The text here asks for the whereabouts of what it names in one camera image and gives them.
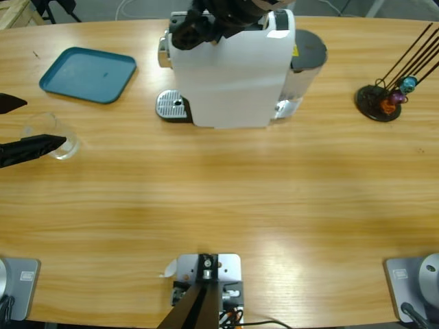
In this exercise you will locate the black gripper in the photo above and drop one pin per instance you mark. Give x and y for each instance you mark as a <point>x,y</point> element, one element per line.
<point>238,15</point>

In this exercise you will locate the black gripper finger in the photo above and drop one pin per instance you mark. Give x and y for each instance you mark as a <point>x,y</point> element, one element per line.
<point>31,147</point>
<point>10,103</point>

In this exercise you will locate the clear drinking glass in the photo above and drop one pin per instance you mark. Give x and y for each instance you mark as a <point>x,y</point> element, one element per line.
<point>70,149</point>

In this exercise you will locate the white capsule coffee machine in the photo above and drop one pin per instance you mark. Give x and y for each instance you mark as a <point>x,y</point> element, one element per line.
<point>226,79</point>

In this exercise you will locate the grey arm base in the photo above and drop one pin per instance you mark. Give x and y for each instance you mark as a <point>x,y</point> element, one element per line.
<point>401,284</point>
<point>24,284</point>

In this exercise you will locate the orange coffee capsule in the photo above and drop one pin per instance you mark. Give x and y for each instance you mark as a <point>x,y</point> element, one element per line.
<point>387,107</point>

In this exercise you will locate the purple coffee capsule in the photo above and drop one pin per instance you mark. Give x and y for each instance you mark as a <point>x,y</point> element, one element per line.
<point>398,97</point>

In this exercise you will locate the teal coffee capsule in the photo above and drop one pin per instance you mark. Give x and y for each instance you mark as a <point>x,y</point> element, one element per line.
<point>409,84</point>

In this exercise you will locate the teal plastic tray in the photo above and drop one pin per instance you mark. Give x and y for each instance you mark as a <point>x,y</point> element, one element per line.
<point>85,73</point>

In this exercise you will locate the clear water tank dark lid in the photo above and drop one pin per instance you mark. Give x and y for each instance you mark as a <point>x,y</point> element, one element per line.
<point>308,48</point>

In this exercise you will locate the black chair legs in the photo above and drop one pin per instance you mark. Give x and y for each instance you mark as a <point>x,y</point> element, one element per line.
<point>68,4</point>

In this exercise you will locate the black capsule holder with rods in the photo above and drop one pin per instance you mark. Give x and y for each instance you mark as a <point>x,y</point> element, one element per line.
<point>368,99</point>

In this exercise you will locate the grey metal frame leg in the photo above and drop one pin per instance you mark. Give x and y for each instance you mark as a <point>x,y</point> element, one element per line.
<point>374,9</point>

